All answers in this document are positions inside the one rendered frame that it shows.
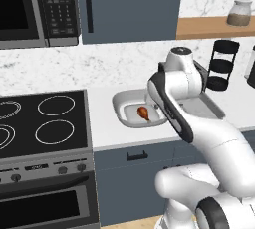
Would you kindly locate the black and white kettle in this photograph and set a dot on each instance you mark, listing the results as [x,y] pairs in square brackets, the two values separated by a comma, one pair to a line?
[251,73]

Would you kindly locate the grey oven knob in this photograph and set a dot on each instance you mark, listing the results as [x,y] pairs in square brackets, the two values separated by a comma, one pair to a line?
[15,177]
[81,167]
[62,170]

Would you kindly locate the brown chicken drumstick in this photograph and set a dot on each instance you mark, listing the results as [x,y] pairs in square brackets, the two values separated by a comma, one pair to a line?
[143,113]

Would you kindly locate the blue-grey base cupboard door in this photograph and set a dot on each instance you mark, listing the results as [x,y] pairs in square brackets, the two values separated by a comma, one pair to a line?
[126,196]

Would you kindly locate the blue-grey wall cupboard door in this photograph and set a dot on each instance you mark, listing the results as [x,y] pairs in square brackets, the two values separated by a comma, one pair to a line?
[132,7]

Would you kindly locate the wooden wall shelf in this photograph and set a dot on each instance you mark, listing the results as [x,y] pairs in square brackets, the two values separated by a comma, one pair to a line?
[205,27]

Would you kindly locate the black hob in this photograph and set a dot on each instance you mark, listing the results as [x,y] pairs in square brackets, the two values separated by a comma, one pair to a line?
[46,123]

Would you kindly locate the blue-grey drawer front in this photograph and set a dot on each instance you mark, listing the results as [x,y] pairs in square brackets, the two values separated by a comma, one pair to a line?
[113,155]

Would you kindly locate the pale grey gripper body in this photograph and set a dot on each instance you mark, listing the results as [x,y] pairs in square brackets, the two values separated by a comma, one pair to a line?
[203,75]

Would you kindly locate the grey oven control panel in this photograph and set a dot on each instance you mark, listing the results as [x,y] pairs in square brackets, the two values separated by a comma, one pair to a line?
[40,168]

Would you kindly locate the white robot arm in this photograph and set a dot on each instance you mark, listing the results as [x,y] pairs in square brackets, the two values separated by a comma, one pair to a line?
[215,146]

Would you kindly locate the white tupperware container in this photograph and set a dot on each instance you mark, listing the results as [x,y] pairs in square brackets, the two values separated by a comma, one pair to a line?
[129,120]

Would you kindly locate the black oven door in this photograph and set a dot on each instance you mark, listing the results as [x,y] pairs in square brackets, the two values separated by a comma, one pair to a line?
[43,208]

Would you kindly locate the black and grey microwave oven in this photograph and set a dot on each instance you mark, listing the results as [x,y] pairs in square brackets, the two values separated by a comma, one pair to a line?
[23,7]

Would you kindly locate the glass jar with brown contents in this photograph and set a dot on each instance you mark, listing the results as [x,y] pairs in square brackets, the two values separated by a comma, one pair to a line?
[239,15]

